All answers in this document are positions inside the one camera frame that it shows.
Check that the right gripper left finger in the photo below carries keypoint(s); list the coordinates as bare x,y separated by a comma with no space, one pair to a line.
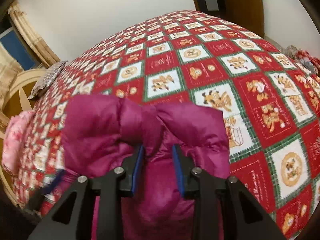
93,206

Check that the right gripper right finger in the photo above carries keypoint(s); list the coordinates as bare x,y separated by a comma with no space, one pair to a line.
224,208

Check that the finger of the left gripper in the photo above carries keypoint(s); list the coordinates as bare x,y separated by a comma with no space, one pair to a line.
53,184

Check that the magenta quilted down jacket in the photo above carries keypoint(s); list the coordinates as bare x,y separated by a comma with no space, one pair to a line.
100,131

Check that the clothes pile on floor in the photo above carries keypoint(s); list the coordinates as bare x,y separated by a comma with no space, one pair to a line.
304,58

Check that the pink floral blanket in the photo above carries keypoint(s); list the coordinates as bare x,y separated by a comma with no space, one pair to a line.
13,141

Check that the beige wooden headboard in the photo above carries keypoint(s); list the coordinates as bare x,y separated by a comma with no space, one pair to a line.
22,103

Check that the striped grey pillow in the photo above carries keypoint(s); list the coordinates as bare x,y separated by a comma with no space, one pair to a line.
45,81

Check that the red patterned bed quilt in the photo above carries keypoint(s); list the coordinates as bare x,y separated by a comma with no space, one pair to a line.
270,105

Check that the window with blue pane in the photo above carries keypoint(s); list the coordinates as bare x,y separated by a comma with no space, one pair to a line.
16,49

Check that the beige patterned curtain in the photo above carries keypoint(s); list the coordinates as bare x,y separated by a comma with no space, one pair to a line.
31,37

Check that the brown wooden door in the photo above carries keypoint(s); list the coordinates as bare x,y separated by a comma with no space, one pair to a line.
246,13

